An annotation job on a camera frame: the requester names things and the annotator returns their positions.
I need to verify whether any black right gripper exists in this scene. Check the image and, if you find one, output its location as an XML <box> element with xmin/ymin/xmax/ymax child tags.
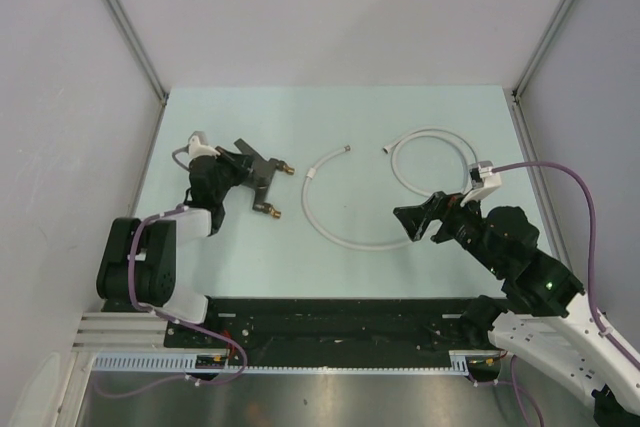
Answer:
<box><xmin>392</xmin><ymin>186</ymin><xmax>506</xmax><ymax>275</ymax></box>

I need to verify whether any dark grey faucet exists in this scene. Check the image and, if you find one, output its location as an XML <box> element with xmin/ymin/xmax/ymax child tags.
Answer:
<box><xmin>234</xmin><ymin>139</ymin><xmax>295</xmax><ymax>219</ymax></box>

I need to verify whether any white flexible hose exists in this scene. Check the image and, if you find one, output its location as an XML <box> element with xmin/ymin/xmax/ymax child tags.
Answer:
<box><xmin>301</xmin><ymin>126</ymin><xmax>481</xmax><ymax>251</ymax></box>

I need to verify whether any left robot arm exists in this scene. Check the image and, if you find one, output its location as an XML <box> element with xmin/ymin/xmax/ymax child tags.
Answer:
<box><xmin>96</xmin><ymin>148</ymin><xmax>253</xmax><ymax>347</ymax></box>

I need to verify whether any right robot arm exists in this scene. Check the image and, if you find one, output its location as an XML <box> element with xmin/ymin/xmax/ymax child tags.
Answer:
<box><xmin>393</xmin><ymin>192</ymin><xmax>639</xmax><ymax>426</ymax></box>

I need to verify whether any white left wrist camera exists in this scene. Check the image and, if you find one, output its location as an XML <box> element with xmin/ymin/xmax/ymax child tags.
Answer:
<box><xmin>187</xmin><ymin>131</ymin><xmax>220</xmax><ymax>159</ymax></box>

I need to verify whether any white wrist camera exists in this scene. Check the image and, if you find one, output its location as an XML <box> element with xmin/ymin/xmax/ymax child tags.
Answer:
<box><xmin>187</xmin><ymin>131</ymin><xmax>220</xmax><ymax>159</ymax></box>
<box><xmin>461</xmin><ymin>161</ymin><xmax>502</xmax><ymax>207</ymax></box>

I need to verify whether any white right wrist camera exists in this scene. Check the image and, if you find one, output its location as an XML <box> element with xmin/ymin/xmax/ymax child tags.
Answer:
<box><xmin>461</xmin><ymin>161</ymin><xmax>502</xmax><ymax>207</ymax></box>

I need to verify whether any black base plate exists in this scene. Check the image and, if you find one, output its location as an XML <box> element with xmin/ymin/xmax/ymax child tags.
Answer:
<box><xmin>101</xmin><ymin>294</ymin><xmax>506</xmax><ymax>369</ymax></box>

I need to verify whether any aluminium frame rail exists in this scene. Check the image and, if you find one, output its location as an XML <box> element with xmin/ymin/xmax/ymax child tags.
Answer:
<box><xmin>73</xmin><ymin>312</ymin><xmax>167</xmax><ymax>350</ymax></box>

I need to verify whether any white slotted cable duct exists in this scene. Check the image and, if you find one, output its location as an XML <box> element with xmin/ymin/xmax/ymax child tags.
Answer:
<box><xmin>91</xmin><ymin>352</ymin><xmax>481</xmax><ymax>376</ymax></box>

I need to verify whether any left aluminium corner post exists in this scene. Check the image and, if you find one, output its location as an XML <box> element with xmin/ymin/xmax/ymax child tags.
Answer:
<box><xmin>102</xmin><ymin>0</ymin><xmax>169</xmax><ymax>107</ymax></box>

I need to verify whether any aluminium corner post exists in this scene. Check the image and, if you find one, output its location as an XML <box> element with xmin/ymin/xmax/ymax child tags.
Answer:
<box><xmin>102</xmin><ymin>0</ymin><xmax>169</xmax><ymax>107</ymax></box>
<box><xmin>511</xmin><ymin>0</ymin><xmax>578</xmax><ymax>103</ymax></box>

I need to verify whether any right aluminium corner post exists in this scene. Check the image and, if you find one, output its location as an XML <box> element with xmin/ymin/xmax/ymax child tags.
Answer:
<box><xmin>511</xmin><ymin>0</ymin><xmax>578</xmax><ymax>103</ymax></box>

